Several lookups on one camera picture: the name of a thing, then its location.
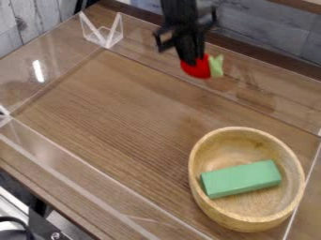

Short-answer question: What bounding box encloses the clear acrylic enclosure wall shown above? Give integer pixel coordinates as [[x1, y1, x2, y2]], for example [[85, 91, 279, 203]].
[[0, 7, 321, 240]]

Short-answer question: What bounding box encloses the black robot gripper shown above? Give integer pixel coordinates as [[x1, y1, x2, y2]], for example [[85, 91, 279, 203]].
[[152, 5, 216, 66]]

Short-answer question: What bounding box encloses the light wooden bowl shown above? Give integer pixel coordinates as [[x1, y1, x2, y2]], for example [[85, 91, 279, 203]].
[[188, 127, 304, 233]]

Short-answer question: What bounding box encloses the black metal stand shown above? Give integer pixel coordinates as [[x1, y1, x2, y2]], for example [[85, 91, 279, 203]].
[[0, 172, 73, 240]]

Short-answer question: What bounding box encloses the red knitted strawberry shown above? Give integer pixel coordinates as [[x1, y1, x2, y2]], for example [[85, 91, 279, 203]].
[[180, 53, 224, 80]]

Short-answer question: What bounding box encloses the green rectangular block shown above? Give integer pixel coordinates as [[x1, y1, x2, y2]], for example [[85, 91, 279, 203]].
[[199, 160, 282, 199]]

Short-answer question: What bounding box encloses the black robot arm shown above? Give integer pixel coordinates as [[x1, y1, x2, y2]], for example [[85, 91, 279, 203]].
[[152, 0, 217, 67]]

